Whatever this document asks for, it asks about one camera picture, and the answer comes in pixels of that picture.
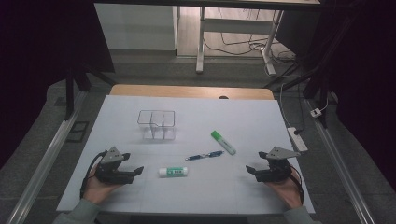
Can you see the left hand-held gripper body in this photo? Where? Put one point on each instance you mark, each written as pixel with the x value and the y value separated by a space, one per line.
pixel 112 174

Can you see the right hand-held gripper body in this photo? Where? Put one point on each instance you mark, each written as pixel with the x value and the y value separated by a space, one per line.
pixel 277 169

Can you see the white green glue stick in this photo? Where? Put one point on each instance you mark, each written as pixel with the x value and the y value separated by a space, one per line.
pixel 173 171

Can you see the clear plastic desk organizer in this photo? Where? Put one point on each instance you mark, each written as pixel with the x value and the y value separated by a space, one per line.
pixel 156 124

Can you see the person's left hand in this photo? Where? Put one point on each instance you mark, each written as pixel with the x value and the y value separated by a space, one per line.
pixel 96 189

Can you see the person's right hand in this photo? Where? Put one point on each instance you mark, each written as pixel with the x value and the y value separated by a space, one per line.
pixel 286 191

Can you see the white power strip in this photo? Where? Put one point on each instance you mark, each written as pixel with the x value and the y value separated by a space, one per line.
pixel 297 140

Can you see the green highlighter marker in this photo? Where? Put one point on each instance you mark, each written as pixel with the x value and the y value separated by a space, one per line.
pixel 223 142

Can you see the black plug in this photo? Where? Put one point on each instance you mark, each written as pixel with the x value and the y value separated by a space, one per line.
pixel 298 132

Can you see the blue ballpoint pen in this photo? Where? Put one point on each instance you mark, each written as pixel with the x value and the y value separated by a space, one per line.
pixel 204 155

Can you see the dark floor plate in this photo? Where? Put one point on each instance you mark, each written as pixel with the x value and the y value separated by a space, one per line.
pixel 77 131

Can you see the small white adapter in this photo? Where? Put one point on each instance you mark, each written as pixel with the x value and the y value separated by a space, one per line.
pixel 316 113

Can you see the wooden table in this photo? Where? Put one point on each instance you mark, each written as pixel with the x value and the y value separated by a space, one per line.
pixel 186 91

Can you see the black curtain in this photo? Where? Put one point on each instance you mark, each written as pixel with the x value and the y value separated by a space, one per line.
pixel 358 77
pixel 37 62

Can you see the white cabinet panel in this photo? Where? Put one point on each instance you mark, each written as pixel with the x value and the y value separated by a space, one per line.
pixel 137 28

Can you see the aluminium rail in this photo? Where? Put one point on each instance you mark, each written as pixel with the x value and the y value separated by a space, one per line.
pixel 339 168
pixel 46 161

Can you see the white desk frame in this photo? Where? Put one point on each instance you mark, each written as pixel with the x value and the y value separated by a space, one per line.
pixel 236 25

